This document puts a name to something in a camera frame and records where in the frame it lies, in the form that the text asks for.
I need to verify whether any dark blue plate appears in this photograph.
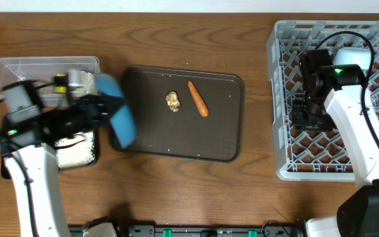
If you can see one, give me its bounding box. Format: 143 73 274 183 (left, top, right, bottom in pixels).
94 74 137 148

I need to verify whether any light blue bowl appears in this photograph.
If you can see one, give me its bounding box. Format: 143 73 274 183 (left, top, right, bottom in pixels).
332 47 371 70

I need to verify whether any brown food scrap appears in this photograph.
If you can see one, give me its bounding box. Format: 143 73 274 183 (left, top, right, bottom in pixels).
166 91 181 112

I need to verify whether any dark brown serving tray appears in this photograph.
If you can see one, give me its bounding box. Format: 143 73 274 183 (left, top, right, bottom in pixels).
120 65 245 163

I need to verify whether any orange carrot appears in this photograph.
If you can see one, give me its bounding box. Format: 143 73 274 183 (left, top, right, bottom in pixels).
188 81 209 117

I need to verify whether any white tissue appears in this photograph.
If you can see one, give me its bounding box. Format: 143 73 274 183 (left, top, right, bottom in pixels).
68 69 97 97

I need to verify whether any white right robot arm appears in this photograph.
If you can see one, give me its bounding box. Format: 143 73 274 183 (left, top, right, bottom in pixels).
301 64 379 236

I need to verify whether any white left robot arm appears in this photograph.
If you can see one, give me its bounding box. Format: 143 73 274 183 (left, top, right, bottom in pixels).
0 95 135 236

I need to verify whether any black waste bin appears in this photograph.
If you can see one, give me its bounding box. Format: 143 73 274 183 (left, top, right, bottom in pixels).
0 131 100 179

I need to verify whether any grey dishwasher rack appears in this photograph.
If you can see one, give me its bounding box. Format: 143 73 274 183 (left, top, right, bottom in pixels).
266 20 379 182

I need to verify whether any clear plastic waste bin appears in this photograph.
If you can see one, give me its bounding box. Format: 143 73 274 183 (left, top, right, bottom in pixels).
0 56 100 99

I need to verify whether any white rice pile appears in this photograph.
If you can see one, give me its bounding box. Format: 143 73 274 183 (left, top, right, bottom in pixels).
55 132 97 170

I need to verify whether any yellow green snack wrapper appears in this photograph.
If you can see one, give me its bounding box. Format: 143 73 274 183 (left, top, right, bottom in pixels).
53 74 68 93

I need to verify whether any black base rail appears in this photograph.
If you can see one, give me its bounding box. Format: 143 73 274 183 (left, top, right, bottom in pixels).
68 217 307 237

